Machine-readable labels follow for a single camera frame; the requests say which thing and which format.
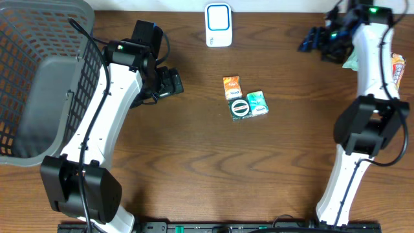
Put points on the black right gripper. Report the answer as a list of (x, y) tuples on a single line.
[(314, 35)]

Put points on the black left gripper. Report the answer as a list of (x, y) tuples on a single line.
[(173, 85)]

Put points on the orange Kleenex tissue pack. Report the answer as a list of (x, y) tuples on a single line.
[(232, 88)]

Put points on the white snack bag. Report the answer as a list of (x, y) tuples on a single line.
[(398, 66)]

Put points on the green Zam-Buk box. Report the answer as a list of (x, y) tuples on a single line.
[(239, 109)]

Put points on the teal Kleenex tissue pack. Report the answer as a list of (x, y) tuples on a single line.
[(257, 103)]

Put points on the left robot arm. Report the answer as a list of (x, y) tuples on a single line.
[(78, 182)]

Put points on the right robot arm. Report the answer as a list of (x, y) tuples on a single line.
[(373, 129)]

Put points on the white barcode scanner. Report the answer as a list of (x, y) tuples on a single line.
[(218, 24)]

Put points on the grey plastic basket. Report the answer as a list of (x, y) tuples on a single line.
[(49, 73)]

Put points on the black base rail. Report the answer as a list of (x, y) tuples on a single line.
[(282, 226)]

